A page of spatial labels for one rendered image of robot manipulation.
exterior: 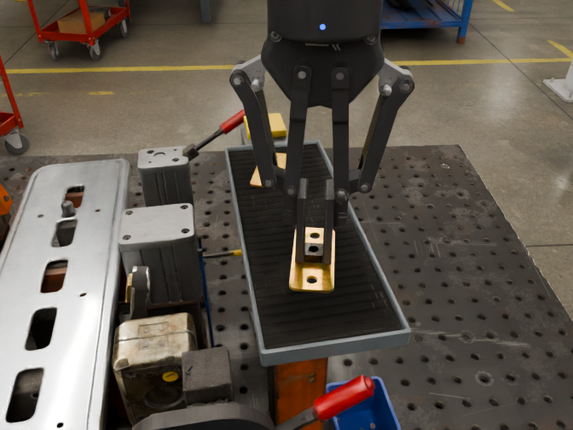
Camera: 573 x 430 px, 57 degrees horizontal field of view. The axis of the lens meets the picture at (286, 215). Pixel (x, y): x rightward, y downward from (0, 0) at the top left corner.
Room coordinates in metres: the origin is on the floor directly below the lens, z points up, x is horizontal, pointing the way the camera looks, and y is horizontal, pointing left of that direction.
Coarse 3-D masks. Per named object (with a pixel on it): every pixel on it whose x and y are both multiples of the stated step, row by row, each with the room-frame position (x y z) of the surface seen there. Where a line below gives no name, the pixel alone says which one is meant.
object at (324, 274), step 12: (312, 228) 0.40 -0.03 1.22; (312, 240) 0.38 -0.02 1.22; (312, 252) 0.36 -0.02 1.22; (300, 264) 0.35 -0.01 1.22; (312, 264) 0.35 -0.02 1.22; (324, 264) 0.35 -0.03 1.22; (300, 276) 0.33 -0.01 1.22; (312, 276) 0.33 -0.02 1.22; (324, 276) 0.33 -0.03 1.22; (300, 288) 0.32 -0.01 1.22; (312, 288) 0.32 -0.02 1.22; (324, 288) 0.32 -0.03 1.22
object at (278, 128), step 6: (270, 114) 0.77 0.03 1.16; (276, 114) 0.77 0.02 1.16; (270, 120) 0.75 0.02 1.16; (276, 120) 0.75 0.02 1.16; (282, 120) 0.75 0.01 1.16; (246, 126) 0.73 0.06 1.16; (270, 126) 0.73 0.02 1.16; (276, 126) 0.73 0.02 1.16; (282, 126) 0.73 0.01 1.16; (246, 132) 0.72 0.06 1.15; (276, 132) 0.71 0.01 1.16; (282, 132) 0.72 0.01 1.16
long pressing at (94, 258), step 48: (48, 192) 0.78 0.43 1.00; (96, 192) 0.78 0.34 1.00; (48, 240) 0.65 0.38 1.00; (96, 240) 0.65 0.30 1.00; (0, 288) 0.54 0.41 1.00; (96, 288) 0.54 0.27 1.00; (0, 336) 0.45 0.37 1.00; (96, 336) 0.45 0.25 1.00; (0, 384) 0.38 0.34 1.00; (48, 384) 0.38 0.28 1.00; (96, 384) 0.38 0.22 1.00
